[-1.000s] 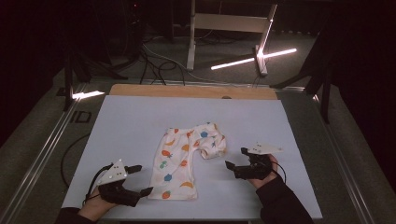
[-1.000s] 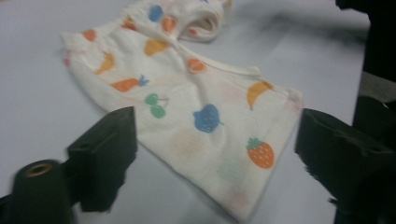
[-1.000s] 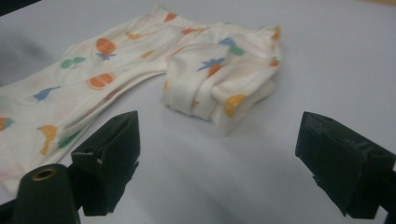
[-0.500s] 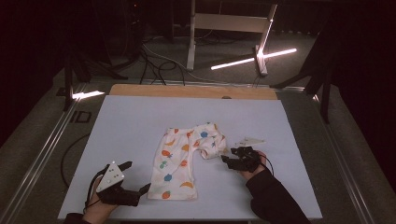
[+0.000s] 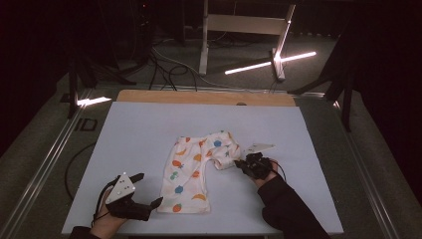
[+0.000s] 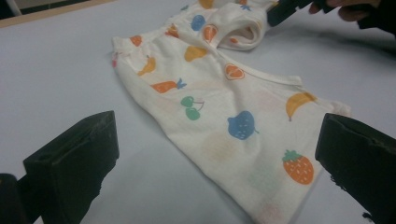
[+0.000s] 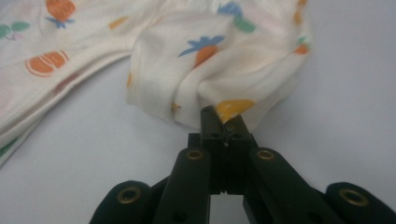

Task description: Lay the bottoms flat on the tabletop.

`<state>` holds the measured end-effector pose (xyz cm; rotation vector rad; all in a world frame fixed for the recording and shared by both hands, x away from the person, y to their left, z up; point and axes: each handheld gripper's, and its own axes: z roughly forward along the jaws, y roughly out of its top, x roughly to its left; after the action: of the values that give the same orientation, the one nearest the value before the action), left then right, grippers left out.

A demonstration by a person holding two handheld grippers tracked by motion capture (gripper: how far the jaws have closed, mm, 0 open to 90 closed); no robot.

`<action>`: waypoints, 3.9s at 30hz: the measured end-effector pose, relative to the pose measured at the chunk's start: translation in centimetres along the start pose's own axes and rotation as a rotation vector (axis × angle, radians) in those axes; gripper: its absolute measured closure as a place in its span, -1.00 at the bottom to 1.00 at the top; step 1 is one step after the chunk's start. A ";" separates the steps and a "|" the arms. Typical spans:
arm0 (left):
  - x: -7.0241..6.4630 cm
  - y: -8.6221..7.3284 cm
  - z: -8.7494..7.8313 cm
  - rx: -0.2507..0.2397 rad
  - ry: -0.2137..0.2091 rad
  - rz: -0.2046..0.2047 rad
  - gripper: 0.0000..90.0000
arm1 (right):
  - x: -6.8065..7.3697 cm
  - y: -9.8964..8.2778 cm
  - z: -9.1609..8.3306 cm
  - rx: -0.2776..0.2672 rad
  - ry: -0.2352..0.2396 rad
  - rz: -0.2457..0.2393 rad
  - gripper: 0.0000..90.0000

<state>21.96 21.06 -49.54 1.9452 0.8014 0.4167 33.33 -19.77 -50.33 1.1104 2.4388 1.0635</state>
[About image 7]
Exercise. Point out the pale grey table mat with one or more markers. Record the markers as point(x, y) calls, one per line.
point(342, 93)

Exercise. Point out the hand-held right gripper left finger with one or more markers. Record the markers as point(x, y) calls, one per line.
point(214, 149)

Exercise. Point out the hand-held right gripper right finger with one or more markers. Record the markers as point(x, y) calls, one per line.
point(238, 146)

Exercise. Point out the white fruit print baby garment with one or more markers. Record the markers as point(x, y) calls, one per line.
point(162, 77)

